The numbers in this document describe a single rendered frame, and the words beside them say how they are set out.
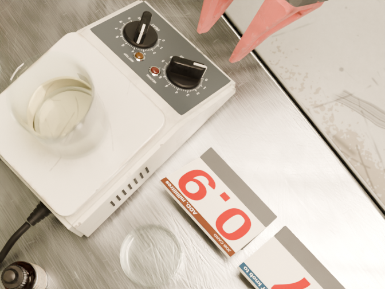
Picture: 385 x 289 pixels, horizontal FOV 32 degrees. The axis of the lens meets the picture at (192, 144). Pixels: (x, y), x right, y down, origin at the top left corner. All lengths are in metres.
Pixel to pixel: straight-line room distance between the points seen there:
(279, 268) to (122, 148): 0.17
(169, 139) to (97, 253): 0.13
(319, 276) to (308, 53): 0.21
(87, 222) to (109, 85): 0.12
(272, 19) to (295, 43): 0.20
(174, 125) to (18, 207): 0.18
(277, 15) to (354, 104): 0.21
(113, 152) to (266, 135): 0.16
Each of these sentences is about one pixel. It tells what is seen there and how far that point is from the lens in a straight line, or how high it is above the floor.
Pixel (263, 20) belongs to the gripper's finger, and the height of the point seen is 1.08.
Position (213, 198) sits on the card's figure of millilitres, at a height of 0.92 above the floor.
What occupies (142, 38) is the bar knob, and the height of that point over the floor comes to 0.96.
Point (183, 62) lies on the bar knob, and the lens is 0.60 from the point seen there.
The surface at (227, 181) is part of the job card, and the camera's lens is 0.63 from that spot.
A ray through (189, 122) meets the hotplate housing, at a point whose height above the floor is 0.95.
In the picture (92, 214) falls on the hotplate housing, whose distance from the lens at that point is 0.58.
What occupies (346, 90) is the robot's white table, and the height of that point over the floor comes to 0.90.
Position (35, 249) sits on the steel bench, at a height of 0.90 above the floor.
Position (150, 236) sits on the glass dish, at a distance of 0.63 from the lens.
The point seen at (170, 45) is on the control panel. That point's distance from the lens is 0.64.
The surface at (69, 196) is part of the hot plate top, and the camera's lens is 0.56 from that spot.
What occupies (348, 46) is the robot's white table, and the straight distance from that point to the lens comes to 0.69.
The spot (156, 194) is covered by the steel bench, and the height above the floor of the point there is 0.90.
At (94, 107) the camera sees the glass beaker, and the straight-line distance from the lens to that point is 0.50.
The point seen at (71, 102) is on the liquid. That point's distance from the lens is 0.54.
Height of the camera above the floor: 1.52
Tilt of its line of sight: 75 degrees down
